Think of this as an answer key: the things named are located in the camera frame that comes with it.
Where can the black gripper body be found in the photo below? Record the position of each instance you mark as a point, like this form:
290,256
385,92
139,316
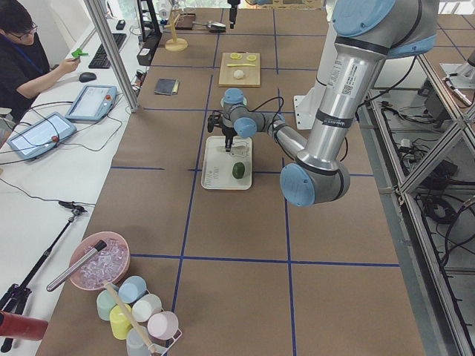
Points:
228,130

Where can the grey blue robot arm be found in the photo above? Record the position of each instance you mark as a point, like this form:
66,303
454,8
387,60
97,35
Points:
367,34

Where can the pink bowl with ice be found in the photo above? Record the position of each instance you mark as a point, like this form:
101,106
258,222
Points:
108,265

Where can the white serving tray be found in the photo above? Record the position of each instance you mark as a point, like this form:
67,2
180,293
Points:
217,164

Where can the wooden cutting board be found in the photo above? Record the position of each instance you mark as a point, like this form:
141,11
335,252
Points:
252,77

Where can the wooden mug tree stand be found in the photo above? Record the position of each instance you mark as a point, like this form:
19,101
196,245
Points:
174,44

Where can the shiny metal scoop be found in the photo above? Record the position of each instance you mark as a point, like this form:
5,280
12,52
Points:
214,27

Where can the black box on table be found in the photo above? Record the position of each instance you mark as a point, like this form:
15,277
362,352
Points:
148,49

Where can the dark brown tray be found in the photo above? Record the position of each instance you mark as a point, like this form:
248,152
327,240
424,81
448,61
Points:
185,21

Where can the robot gripper black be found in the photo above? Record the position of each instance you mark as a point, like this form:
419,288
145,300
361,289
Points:
233,11

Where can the far teach pendant tablet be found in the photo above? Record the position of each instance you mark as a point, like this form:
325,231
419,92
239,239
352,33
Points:
92,104

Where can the teach pendant tablet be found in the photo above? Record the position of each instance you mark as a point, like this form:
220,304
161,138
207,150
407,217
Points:
92,104
41,137

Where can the black computer mouse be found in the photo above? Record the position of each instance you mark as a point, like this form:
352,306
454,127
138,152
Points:
87,77

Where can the blue plastic cup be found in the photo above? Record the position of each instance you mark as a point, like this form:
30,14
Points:
132,289

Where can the white plastic cup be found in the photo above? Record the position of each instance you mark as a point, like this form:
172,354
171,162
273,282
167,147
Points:
146,306

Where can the near teach pendant tablet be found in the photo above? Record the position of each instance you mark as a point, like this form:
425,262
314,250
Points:
41,137

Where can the wooden stick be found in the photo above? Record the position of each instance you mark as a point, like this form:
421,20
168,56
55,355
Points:
137,327

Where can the pink plastic cup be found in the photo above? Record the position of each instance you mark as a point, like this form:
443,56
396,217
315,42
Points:
163,325

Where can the green plastic cup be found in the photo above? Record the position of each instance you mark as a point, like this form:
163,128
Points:
104,304

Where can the yellow plastic cup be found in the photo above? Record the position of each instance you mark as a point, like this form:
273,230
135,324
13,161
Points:
120,324

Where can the person in dark shirt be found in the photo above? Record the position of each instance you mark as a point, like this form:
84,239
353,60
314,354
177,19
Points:
25,69

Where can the clear plastic cup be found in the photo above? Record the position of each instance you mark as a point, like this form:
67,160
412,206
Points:
135,346

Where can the red cylinder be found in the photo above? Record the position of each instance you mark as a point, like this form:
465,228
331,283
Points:
18,326

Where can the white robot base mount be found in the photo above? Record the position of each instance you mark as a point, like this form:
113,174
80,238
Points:
305,109

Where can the aluminium frame post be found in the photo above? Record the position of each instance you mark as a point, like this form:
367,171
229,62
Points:
105,35

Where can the aluminium frame rack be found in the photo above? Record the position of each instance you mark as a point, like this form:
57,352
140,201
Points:
418,126

